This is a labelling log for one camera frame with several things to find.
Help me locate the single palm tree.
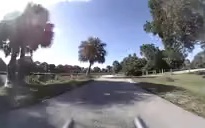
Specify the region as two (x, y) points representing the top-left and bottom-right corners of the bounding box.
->
(77, 36), (108, 78)

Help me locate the group of green trees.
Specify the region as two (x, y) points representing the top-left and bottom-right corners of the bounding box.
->
(111, 43), (188, 77)

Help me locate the grey asphalt path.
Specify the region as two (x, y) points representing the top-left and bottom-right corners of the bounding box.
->
(0, 75), (205, 128)

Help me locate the distant row of trees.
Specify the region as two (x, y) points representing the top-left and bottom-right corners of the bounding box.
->
(31, 60), (114, 74)

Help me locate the wooden fence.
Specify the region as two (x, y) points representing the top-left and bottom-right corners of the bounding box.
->
(141, 67), (175, 76)

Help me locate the grass verge with weeds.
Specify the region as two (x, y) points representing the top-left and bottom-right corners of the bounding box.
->
(0, 73), (101, 116)

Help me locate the robot's own part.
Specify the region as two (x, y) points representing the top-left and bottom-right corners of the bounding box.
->
(61, 118), (74, 128)
(133, 116), (145, 128)

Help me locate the grass lawn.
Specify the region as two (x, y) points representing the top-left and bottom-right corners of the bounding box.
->
(131, 70), (205, 123)

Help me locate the large leafy tree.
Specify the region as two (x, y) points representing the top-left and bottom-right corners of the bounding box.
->
(143, 0), (205, 56)

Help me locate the cluster of palm trees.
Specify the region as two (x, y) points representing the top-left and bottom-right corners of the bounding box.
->
(0, 2), (56, 86)

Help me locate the pale road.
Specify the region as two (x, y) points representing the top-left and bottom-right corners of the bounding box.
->
(171, 67), (205, 75)

